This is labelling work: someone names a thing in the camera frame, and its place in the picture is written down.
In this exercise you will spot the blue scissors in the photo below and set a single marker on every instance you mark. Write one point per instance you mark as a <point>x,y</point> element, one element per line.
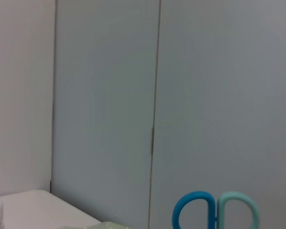
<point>193,196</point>

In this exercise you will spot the pale green wavy glass plate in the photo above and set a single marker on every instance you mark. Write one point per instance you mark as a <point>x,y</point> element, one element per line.
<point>109,225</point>

